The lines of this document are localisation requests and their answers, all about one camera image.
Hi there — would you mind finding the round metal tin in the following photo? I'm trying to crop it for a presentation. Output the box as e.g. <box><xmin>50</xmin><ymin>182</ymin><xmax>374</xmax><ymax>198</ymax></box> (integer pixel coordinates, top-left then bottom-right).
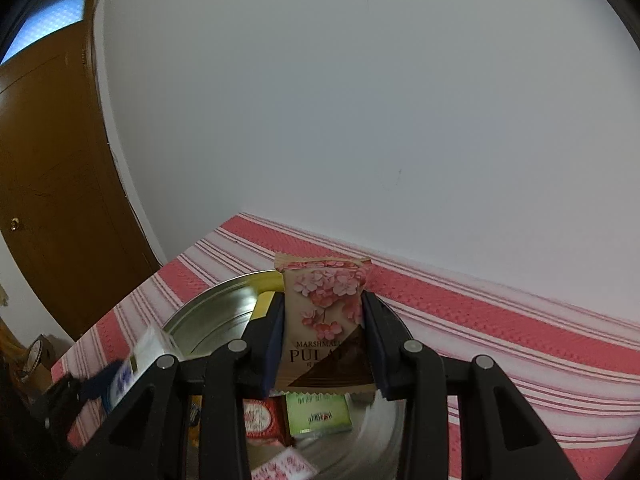
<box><xmin>162</xmin><ymin>270</ymin><xmax>416</xmax><ymax>480</ymax></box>

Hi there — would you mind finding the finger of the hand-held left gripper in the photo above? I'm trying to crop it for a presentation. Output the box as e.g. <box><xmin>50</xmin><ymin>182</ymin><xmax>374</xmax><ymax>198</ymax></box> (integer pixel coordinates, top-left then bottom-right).
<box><xmin>82</xmin><ymin>360</ymin><xmax>123</xmax><ymax>403</ymax></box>

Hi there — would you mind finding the red snack packet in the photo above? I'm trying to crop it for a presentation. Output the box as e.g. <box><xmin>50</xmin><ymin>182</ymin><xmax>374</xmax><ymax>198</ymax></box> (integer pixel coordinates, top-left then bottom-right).
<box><xmin>243</xmin><ymin>396</ymin><xmax>288</xmax><ymax>448</ymax></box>

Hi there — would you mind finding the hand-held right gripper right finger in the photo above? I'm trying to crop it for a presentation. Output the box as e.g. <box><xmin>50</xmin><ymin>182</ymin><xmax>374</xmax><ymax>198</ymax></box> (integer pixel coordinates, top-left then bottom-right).
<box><xmin>361</xmin><ymin>291</ymin><xmax>583</xmax><ymax>480</ymax></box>

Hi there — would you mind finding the red and white striped bedspread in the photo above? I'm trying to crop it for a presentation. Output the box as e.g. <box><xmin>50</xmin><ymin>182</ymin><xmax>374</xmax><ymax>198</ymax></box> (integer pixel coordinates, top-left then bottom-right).
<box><xmin>50</xmin><ymin>212</ymin><xmax>640</xmax><ymax>480</ymax></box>

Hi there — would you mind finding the tape roll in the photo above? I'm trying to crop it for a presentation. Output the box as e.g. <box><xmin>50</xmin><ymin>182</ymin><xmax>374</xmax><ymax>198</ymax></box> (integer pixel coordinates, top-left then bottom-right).
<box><xmin>25</xmin><ymin>338</ymin><xmax>57</xmax><ymax>378</ymax></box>

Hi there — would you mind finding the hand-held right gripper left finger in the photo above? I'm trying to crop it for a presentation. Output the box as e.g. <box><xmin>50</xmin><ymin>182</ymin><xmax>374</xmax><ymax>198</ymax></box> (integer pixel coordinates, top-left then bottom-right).
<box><xmin>65</xmin><ymin>292</ymin><xmax>286</xmax><ymax>480</ymax></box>

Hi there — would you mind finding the pink floral snack packet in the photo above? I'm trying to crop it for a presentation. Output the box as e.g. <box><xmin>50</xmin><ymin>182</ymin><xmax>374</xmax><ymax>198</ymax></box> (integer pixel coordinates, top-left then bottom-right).
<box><xmin>274</xmin><ymin>252</ymin><xmax>377</xmax><ymax>393</ymax></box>

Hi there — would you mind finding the brown wooden door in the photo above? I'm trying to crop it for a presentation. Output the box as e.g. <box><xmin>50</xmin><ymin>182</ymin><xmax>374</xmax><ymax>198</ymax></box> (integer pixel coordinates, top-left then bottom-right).
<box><xmin>0</xmin><ymin>0</ymin><xmax>163</xmax><ymax>341</ymax></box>

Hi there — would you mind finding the white and blue tissue pack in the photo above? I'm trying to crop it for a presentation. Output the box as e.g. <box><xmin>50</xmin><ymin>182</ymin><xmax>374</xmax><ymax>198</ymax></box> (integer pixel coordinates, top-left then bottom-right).
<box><xmin>102</xmin><ymin>326</ymin><xmax>181</xmax><ymax>413</ymax></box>

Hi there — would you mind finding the frosted transom window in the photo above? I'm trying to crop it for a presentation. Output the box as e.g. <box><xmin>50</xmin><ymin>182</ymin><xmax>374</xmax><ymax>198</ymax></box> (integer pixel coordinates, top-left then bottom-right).
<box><xmin>0</xmin><ymin>0</ymin><xmax>83</xmax><ymax>63</ymax></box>

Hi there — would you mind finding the green tissue pack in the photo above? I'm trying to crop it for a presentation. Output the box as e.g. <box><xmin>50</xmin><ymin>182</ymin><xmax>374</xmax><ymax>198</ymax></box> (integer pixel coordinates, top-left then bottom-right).
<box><xmin>285</xmin><ymin>392</ymin><xmax>353</xmax><ymax>436</ymax></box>

